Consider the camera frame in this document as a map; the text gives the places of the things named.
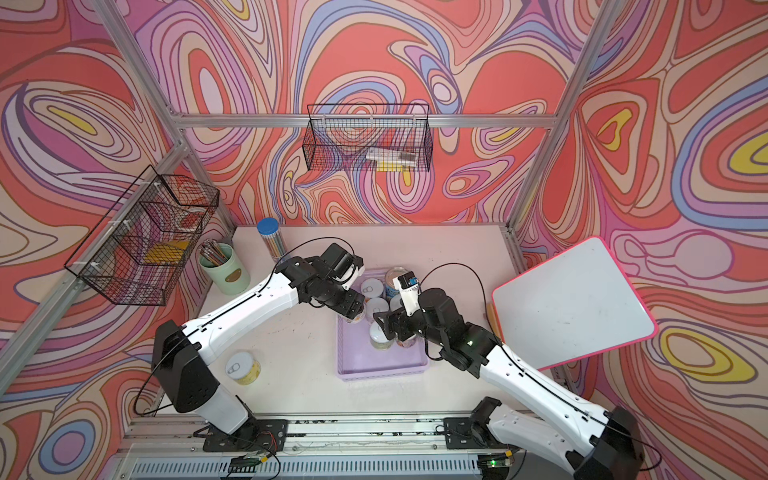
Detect orange label pull-tab can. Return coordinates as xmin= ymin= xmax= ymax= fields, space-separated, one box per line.
xmin=360 ymin=278 xmax=385 ymax=300

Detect large blue label can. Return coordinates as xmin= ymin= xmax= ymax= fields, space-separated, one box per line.
xmin=384 ymin=266 xmax=408 ymax=299

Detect purple plastic perforated basket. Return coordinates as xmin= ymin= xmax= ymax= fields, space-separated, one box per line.
xmin=336 ymin=316 xmax=428 ymax=381

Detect silver pull-tab can front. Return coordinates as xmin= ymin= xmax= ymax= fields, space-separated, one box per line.
xmin=347 ymin=311 xmax=365 ymax=324

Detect can with white plastic lid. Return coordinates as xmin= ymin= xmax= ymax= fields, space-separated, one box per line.
xmin=397 ymin=336 xmax=417 ymax=348

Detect orange can plastic lid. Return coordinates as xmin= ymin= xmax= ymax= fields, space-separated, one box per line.
xmin=389 ymin=295 xmax=403 ymax=311

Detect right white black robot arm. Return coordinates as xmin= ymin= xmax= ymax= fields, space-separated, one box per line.
xmin=374 ymin=288 xmax=644 ymax=479

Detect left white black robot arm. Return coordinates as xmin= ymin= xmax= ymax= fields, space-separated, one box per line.
xmin=151 ymin=237 xmax=365 ymax=434

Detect items in back basket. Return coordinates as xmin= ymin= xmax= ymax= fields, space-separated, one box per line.
xmin=365 ymin=147 xmax=418 ymax=172

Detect wooden board stand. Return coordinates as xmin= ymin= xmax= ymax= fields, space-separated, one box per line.
xmin=485 ymin=303 xmax=498 ymax=325

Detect clear tube blue lid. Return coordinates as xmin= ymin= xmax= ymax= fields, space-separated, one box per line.
xmin=257 ymin=217 xmax=287 ymax=262

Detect yellow label pull-tab can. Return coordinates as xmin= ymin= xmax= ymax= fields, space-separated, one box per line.
xmin=225 ymin=351 xmax=261 ymax=386

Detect green cup with pencils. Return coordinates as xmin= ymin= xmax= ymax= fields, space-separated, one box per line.
xmin=197 ymin=239 xmax=251 ymax=296

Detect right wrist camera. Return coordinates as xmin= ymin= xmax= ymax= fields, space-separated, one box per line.
xmin=393 ymin=271 xmax=420 ymax=316

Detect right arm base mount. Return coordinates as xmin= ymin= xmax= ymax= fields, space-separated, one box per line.
xmin=437 ymin=396 xmax=519 ymax=452

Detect white board pink frame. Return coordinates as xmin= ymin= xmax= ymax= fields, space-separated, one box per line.
xmin=492 ymin=237 xmax=659 ymax=370

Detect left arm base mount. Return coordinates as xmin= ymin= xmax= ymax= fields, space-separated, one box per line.
xmin=203 ymin=416 xmax=289 ymax=453

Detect black wire basket back wall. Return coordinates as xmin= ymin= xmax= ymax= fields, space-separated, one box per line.
xmin=302 ymin=101 xmax=433 ymax=173

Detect black wire basket wall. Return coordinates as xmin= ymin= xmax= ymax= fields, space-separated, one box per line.
xmin=302 ymin=101 xmax=433 ymax=173
xmin=64 ymin=166 xmax=220 ymax=306

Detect black wire basket left wall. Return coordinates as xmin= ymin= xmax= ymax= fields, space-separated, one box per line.
xmin=64 ymin=166 xmax=220 ymax=306

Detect aluminium rail front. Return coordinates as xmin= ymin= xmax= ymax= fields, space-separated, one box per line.
xmin=113 ymin=411 xmax=619 ymax=480

